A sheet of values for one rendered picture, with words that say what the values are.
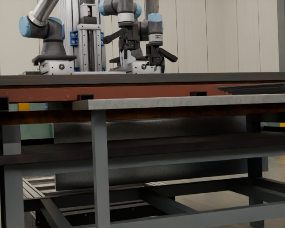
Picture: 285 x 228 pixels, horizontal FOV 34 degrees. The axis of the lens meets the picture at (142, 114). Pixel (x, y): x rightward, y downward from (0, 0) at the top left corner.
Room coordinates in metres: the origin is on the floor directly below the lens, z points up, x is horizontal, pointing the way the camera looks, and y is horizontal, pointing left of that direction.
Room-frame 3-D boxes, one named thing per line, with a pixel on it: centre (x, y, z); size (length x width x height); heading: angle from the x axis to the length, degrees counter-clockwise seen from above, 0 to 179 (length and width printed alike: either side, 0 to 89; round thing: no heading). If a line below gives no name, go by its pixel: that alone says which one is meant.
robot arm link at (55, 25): (2.72, 0.52, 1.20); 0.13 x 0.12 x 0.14; 136
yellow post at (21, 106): (2.17, 0.56, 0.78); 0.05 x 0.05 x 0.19; 19
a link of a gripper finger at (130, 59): (2.09, 0.05, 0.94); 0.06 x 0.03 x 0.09; 109
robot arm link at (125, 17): (2.11, 0.06, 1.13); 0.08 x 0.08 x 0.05
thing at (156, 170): (2.63, -0.14, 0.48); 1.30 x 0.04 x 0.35; 109
